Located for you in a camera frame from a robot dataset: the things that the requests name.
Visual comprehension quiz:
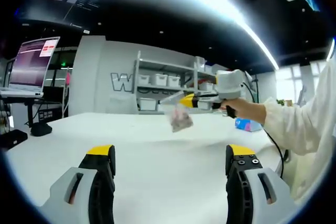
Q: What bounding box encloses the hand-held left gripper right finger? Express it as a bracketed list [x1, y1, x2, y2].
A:
[225, 144, 296, 224]

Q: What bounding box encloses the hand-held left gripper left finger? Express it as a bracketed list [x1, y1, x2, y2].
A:
[40, 144, 116, 224]

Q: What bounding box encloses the clear resealable bag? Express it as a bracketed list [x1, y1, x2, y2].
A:
[160, 91, 194, 133]

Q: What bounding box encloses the open silver laptop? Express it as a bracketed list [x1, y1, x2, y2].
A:
[0, 36, 61, 98]

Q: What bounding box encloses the person's right hand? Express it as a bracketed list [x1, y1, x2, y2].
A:
[219, 98, 267, 125]

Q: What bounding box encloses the grey metal shelf unit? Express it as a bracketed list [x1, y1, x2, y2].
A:
[133, 50, 253, 114]

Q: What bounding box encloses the blue pink tissue packet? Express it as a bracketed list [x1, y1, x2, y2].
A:
[234, 118, 263, 132]

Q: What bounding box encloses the black laptop stand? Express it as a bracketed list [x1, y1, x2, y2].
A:
[25, 98, 53, 137]

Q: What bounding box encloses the black equipment case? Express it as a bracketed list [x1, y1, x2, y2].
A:
[38, 102, 66, 123]

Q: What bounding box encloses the flat black box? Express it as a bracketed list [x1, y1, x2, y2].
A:
[0, 129, 28, 150]

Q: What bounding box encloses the short ceiling light strip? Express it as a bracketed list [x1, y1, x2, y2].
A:
[325, 37, 336, 62]

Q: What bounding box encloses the dark hanging ceiling screen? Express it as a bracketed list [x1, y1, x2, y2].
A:
[19, 0, 112, 29]

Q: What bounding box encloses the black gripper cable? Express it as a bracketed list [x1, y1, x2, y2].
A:
[241, 81, 286, 179]

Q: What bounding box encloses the grey wall lettering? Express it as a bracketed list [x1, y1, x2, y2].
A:
[110, 72, 136, 93]

